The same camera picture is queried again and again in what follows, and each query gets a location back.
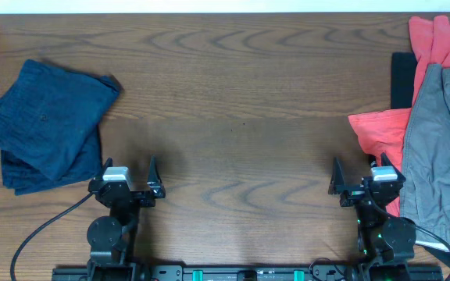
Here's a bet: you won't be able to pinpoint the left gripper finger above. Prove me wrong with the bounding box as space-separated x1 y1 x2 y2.
147 155 166 198
98 158 113 180

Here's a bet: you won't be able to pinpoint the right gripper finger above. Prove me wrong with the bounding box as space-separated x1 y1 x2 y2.
328 158 345 194
380 152 405 183

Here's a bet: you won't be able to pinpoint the grey cargo shorts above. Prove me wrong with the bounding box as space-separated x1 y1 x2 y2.
400 64 450 244

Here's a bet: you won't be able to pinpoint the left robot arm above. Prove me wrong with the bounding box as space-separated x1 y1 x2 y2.
86 157 166 281

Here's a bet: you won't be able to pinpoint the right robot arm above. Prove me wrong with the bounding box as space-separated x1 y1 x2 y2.
328 154 416 280

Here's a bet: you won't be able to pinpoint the folded navy blue shorts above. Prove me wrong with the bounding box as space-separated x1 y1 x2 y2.
0 59 121 195

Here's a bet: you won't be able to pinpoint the black garment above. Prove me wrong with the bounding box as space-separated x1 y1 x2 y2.
390 52 417 109

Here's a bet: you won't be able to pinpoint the red orange shirt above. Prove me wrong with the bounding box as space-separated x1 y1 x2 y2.
348 15 450 218

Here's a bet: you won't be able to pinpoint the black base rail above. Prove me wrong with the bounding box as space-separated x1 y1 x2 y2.
51 265 444 281

